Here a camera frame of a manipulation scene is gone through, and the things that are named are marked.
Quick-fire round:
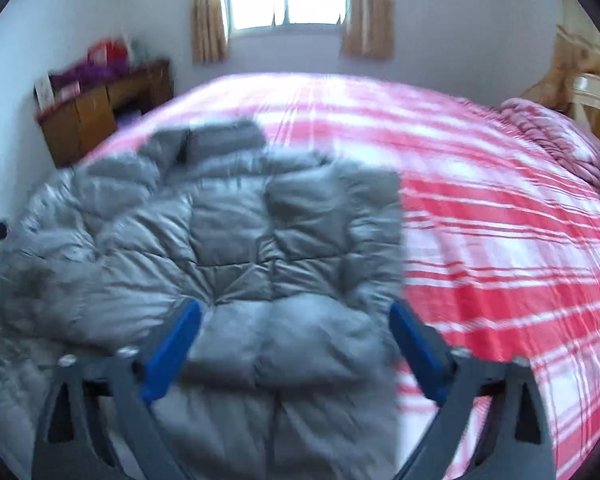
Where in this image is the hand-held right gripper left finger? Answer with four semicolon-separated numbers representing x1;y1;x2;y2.
32;299;203;480

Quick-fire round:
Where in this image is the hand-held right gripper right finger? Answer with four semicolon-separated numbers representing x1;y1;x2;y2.
389;301;556;480

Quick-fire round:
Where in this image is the grey puffer jacket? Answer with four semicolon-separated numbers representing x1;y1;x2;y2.
0;119;406;480

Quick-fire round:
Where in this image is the bed with red plaid sheet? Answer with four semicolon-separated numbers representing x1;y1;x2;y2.
0;72;600;480

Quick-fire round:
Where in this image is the white box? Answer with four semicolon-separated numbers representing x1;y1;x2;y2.
34;74;56;111

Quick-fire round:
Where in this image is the wooden desk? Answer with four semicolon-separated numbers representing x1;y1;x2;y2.
35;59;175;168

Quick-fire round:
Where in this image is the purple cloth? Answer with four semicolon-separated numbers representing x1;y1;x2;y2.
49;62;126;92

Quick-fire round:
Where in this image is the red bag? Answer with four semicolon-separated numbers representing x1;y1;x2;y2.
87;37;131;68

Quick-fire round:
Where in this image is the tan curtain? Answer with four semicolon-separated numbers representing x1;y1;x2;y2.
190;0;229;65
341;0;396;59

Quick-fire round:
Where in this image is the wooden headboard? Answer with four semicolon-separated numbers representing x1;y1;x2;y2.
522;25;600;161

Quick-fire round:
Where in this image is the cream chair frame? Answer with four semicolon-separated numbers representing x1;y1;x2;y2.
572;74;600;133

